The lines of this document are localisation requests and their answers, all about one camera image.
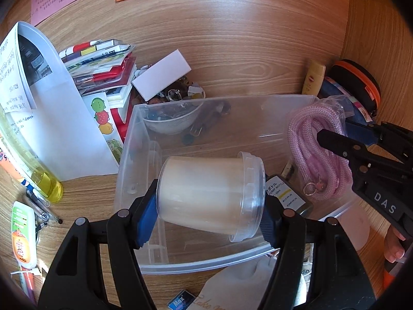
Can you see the stack of booklets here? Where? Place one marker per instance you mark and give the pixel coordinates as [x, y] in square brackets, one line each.
[102, 67]

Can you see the orange sunscreen tube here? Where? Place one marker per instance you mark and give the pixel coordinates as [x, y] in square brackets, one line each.
[11, 170]

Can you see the clear plastic storage bin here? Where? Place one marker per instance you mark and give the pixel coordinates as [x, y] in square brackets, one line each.
[215, 155]

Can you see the pens and nail clipper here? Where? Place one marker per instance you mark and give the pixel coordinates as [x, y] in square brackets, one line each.
[43, 212]

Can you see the blue Max staples box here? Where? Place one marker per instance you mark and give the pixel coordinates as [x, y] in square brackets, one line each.
[181, 301]

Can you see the yellow-green spray bottle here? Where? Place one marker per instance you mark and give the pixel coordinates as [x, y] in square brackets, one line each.
[26, 161]

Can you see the orange marker pen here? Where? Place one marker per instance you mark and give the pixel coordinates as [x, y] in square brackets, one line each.
[27, 283]

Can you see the pink round kitchen timer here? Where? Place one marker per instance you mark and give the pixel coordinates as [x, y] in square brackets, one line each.
[356, 225]

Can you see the white small box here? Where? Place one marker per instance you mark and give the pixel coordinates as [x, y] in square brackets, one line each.
[161, 75]

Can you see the fruit sticker sheet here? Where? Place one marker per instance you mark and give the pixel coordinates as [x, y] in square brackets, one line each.
[98, 106]

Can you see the white orange glue bottle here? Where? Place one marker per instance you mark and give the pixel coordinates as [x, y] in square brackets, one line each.
[23, 235]

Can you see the white drawstring cloth pouch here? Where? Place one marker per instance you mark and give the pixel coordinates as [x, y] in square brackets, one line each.
[239, 286]

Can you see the yellow lotion bottle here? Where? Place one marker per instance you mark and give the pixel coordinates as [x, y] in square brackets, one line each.
[314, 78]

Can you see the person right hand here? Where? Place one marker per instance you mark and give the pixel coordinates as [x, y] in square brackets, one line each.
[393, 249]

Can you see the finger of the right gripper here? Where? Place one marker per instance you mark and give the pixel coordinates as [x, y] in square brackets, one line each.
[361, 133]
[347, 148]

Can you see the white bowl of trinkets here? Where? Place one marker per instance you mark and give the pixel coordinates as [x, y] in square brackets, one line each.
[175, 108]

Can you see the dark spray bottle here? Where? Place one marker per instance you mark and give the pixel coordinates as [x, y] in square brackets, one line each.
[277, 186]

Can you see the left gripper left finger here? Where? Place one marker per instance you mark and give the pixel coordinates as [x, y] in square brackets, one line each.
[75, 278]

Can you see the black orange round case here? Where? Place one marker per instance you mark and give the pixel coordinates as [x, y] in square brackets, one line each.
[358, 82]

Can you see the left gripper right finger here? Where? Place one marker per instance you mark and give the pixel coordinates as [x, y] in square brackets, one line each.
[338, 280]

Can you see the white paper sheets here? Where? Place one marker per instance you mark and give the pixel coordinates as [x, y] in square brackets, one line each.
[40, 98]

